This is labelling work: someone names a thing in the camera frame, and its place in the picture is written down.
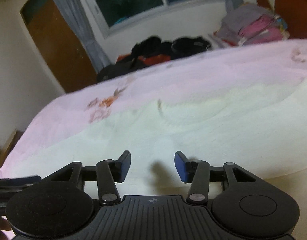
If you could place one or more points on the stack of folded clothes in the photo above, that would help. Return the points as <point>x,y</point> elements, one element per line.
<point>252,24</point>

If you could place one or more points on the pile of black clothes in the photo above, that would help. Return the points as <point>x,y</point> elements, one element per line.
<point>153,51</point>

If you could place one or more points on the wooden bedside shelf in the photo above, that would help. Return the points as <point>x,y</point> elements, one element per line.
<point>9,145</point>

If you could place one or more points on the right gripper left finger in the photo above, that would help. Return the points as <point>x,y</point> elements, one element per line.
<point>106,173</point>

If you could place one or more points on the person's right hand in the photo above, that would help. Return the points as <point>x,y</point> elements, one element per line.
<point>5,230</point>

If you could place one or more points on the pink floral bedsheet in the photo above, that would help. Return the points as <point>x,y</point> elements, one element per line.
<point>197,78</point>

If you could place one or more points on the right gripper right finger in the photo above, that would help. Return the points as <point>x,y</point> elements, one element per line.
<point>237,183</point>

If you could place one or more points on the left grey curtain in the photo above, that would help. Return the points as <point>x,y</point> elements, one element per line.
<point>75,16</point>

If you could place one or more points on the brown wooden door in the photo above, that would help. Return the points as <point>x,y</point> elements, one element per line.
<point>58,45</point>

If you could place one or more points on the white knit sweater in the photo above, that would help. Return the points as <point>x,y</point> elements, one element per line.
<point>261,128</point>

